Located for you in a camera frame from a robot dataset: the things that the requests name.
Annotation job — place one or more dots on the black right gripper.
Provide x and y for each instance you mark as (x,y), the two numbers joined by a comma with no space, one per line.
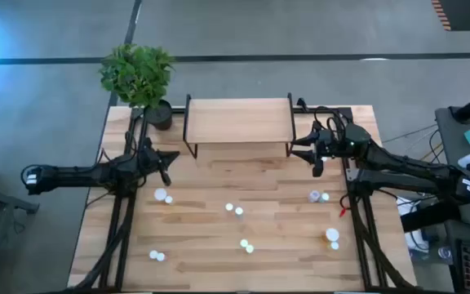
(328,141)

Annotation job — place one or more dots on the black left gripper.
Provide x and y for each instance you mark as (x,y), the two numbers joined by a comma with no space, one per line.
(149,157)

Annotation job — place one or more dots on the medium clear medicine bottle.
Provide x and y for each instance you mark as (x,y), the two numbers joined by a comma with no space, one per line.
(314,196)

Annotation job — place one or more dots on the small teal medicine bottle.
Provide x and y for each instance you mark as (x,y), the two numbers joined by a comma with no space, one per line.
(239,210)

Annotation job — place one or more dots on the small orange medicine bottle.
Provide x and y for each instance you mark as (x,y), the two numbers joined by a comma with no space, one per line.
(250,248)

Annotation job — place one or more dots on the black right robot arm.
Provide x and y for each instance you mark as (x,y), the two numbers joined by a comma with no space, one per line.
(402,161)

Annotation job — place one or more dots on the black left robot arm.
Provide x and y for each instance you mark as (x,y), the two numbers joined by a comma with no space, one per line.
(76,174)

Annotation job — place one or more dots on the black table clamp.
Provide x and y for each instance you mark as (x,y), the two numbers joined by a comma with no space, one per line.
(302,103)

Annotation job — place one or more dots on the green potted plant black pot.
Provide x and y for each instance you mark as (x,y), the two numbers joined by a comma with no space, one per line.
(137,73)

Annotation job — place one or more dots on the white power strip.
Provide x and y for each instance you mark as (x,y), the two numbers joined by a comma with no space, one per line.
(406,205)

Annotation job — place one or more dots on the black desk leg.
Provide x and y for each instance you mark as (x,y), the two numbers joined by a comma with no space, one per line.
(426,216)

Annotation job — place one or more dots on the grey side desk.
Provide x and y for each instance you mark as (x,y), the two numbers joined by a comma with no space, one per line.
(455,183)

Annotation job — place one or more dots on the grey metal stand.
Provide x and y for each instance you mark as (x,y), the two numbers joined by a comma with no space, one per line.
(10,203)

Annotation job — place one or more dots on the white oval device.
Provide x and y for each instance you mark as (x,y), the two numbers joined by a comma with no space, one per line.
(468,159)

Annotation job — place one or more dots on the black floor mat orange edge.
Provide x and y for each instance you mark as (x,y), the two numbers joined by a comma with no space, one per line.
(463,14)

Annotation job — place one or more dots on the grey metal base plate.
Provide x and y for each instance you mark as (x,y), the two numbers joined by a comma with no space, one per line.
(351,175)

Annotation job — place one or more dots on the wooden shelf black metal frame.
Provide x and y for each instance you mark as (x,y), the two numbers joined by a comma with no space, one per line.
(239,120)

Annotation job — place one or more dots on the black aluminium table frame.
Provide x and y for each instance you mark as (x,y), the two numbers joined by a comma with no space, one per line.
(122,265)

